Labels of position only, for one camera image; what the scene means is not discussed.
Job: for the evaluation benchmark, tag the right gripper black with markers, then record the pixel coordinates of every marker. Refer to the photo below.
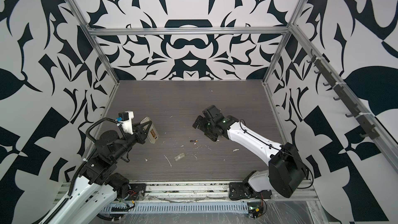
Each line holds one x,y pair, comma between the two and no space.
201,126

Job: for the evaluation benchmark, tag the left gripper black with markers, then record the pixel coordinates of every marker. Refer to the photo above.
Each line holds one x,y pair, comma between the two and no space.
138,134

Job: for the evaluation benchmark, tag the remote battery cover beige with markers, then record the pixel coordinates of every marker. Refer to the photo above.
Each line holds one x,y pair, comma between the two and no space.
179,157

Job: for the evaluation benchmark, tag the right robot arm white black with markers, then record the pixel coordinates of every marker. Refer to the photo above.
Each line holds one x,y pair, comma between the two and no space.
285,169

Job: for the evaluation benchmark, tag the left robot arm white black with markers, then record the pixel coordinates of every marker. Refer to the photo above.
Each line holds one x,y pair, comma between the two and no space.
96,184

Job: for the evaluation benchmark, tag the small circuit board right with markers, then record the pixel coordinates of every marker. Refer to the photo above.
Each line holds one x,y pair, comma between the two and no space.
255,211

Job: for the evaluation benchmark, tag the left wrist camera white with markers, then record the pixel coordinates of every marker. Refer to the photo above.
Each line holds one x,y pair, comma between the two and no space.
125,121

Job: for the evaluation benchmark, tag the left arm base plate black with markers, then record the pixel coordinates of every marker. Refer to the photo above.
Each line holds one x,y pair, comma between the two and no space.
135,191

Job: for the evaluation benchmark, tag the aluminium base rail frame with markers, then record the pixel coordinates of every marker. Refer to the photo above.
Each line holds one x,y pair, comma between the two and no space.
197,191

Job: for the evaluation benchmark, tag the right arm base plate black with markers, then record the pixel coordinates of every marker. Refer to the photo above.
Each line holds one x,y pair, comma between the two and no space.
241,191

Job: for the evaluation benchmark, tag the white slotted cable duct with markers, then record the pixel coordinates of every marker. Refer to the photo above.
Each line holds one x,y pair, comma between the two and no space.
180,208

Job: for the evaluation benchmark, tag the horizontal aluminium frame bar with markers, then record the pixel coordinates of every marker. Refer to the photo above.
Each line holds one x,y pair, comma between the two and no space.
187,31

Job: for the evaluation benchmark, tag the grey wall hook rack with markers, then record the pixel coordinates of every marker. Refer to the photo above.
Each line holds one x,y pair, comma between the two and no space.
344,94

